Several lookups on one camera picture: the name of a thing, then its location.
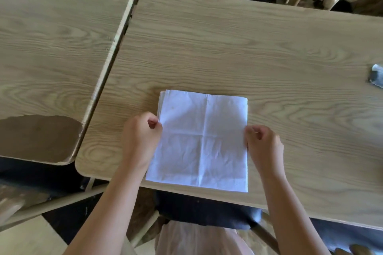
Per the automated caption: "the person's left hand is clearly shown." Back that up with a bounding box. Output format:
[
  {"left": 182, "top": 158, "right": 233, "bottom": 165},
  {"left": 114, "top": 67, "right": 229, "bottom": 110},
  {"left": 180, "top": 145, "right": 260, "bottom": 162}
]
[{"left": 120, "top": 111, "right": 163, "bottom": 170}]

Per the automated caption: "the person's right hand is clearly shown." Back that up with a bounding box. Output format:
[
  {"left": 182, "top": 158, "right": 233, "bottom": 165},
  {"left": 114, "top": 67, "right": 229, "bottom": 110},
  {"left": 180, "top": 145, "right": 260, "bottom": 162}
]
[{"left": 245, "top": 125, "right": 285, "bottom": 178}]

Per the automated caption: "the white paper napkin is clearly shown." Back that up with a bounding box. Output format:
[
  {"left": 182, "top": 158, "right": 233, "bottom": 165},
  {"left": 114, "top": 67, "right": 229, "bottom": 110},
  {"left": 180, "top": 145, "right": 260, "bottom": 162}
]
[{"left": 145, "top": 89, "right": 249, "bottom": 193}]

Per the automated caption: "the person's right forearm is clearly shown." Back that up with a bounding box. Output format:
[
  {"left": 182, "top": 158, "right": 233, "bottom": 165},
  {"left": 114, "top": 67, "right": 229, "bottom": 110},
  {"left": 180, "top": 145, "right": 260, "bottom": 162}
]
[{"left": 258, "top": 170, "right": 331, "bottom": 255}]

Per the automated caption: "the person's left forearm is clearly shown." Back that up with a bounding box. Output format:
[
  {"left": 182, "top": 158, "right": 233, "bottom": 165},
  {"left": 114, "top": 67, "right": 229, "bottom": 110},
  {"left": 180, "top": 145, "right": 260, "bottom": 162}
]
[{"left": 63, "top": 156, "right": 150, "bottom": 255}]

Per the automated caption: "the black padded chair seat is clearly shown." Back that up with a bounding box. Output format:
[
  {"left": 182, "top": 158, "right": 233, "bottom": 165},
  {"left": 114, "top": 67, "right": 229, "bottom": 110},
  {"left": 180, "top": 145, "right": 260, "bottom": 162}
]
[{"left": 154, "top": 190, "right": 263, "bottom": 231}]

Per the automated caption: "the person's pink garment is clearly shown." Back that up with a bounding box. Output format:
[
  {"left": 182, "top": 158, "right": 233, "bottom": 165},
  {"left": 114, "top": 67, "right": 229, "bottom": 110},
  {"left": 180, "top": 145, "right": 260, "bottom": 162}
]
[{"left": 155, "top": 220, "right": 255, "bottom": 255}]

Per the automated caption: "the crumpled grey foil scrap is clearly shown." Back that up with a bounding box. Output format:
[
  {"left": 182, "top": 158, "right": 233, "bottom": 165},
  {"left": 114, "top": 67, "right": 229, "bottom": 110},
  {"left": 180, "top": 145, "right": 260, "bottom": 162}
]
[{"left": 368, "top": 63, "right": 383, "bottom": 89}]

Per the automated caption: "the worn metal frame chair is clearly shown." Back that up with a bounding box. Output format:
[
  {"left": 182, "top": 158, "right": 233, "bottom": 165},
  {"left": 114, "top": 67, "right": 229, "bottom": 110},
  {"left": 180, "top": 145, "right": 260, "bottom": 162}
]
[{"left": 0, "top": 178, "right": 110, "bottom": 232}]

